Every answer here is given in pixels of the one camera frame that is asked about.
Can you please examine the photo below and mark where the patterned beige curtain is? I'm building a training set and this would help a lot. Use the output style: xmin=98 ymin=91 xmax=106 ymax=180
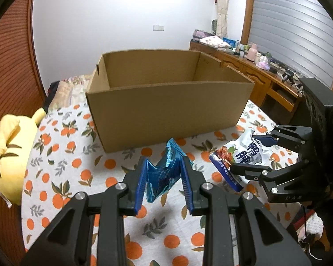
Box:
xmin=214 ymin=0 xmax=230 ymax=38

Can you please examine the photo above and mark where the purple box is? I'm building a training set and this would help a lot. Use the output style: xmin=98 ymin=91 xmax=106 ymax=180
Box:
xmin=193 ymin=29 xmax=216 ymax=40

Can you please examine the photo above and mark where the dark cloth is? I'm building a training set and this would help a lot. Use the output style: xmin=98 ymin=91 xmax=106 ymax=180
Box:
xmin=45 ymin=81 xmax=61 ymax=109

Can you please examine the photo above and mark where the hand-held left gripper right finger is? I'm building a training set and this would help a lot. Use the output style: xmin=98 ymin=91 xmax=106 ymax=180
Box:
xmin=180 ymin=156 xmax=313 ymax=266

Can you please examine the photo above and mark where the folded floral cloth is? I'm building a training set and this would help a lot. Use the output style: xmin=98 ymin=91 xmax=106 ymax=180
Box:
xmin=199 ymin=35 xmax=232 ymax=48

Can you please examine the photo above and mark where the patterned quilt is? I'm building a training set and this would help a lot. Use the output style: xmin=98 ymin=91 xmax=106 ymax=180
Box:
xmin=57 ymin=75 xmax=96 ymax=108

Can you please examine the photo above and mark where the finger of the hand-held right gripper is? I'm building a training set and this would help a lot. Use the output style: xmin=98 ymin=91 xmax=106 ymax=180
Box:
xmin=230 ymin=163 xmax=304 ymax=185
xmin=252 ymin=125 xmax=313 ymax=156

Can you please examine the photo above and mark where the white and blue snack packet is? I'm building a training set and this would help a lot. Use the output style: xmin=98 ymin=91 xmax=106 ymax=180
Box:
xmin=209 ymin=129 xmax=275 ymax=192

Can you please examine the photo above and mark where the pink bottle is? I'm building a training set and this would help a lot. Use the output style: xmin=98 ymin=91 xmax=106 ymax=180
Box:
xmin=247 ymin=44 xmax=258 ymax=61

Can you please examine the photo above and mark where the black cable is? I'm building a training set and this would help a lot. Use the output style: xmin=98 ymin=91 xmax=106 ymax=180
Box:
xmin=301 ymin=203 xmax=310 ymax=239

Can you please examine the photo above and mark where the pink crumpled tissue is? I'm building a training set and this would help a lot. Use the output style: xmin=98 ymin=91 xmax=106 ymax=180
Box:
xmin=257 ymin=56 xmax=271 ymax=70

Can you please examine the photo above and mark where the wooden desk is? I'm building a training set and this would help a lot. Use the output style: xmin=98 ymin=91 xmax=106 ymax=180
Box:
xmin=189 ymin=41 xmax=304 ymax=114

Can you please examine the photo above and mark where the reddish wooden wardrobe door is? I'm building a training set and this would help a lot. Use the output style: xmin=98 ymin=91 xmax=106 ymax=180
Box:
xmin=0 ymin=0 xmax=49 ymax=255

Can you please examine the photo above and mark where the brown cardboard box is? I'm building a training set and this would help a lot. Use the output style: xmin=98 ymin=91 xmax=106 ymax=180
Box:
xmin=86 ymin=49 xmax=256 ymax=153

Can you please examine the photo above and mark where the pile of desk clutter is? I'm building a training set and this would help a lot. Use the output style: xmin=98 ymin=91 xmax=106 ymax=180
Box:
xmin=222 ymin=36 xmax=304 ymax=89

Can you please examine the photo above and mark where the blue foil snack packet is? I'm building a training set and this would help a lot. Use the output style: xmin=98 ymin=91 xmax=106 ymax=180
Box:
xmin=146 ymin=138 xmax=194 ymax=203

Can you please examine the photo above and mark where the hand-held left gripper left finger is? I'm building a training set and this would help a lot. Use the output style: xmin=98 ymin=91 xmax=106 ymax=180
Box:
xmin=21 ymin=156 xmax=149 ymax=266

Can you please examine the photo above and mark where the orange fruit print bedsheet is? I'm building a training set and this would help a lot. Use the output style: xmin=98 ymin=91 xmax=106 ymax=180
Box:
xmin=21 ymin=100 xmax=303 ymax=266

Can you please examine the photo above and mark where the yellow plush toy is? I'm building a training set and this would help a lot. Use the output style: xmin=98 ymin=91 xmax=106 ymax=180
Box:
xmin=0 ymin=108 xmax=48 ymax=207

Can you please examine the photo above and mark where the wooden window frame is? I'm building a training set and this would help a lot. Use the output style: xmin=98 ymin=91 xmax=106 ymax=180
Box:
xmin=241 ymin=0 xmax=256 ymax=48

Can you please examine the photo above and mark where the grey window blind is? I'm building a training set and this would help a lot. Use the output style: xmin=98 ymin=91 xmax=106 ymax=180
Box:
xmin=248 ymin=0 xmax=333 ymax=89

